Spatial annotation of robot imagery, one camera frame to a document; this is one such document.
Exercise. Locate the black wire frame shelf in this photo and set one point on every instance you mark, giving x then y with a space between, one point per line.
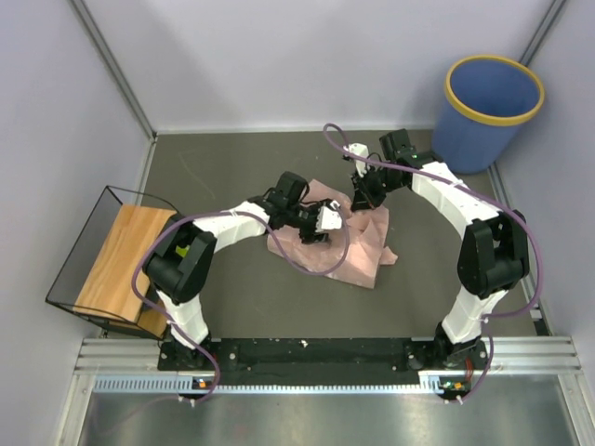
72 275

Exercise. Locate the aluminium frame rail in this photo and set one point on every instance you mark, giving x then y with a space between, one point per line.
531 391

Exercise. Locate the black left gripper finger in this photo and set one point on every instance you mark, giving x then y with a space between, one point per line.
307 237
325 239

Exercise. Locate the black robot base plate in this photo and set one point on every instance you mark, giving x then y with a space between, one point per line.
337 361

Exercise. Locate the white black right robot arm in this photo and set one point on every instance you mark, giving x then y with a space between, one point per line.
493 255

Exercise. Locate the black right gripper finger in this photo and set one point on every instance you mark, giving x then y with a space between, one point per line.
359 201
373 201

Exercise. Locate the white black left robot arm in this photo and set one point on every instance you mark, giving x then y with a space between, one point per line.
178 266

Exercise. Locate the blue trash bin yellow rim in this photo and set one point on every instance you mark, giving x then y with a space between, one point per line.
487 101

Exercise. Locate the grey slotted cable duct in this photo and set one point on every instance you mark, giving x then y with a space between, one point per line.
143 384

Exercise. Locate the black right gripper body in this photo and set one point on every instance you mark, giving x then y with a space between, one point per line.
372 183

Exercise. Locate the pink plastic trash bag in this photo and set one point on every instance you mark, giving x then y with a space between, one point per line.
366 252

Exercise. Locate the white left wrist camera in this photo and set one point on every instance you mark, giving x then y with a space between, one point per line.
329 217

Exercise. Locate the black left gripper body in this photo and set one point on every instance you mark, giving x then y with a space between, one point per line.
307 216

